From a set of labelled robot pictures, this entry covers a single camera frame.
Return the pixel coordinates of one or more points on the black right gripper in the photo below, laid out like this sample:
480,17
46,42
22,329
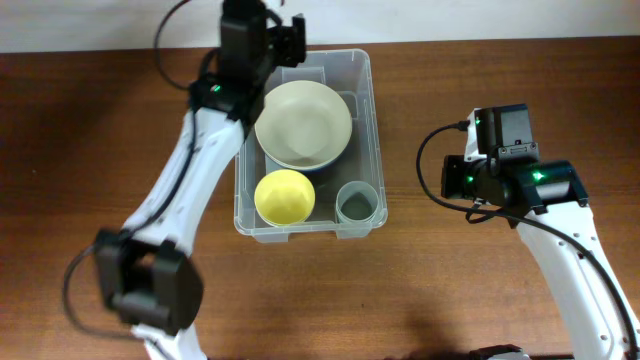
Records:
450,186

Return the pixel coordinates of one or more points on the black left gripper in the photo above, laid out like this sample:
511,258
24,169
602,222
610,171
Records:
294,41

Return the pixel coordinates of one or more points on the grey plastic cup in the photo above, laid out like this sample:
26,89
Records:
356,202

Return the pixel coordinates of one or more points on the beige large bowl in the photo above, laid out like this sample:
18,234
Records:
304,125

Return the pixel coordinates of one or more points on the blue large bowl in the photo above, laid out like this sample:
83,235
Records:
325,166

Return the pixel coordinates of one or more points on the yellow small bowl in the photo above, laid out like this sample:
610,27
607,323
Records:
284,197

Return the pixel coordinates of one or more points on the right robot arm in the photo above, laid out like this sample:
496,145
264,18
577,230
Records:
546,203

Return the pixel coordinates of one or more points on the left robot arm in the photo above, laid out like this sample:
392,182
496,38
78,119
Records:
146,275

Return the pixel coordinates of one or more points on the clear plastic storage bin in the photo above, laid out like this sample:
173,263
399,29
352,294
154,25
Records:
348,72

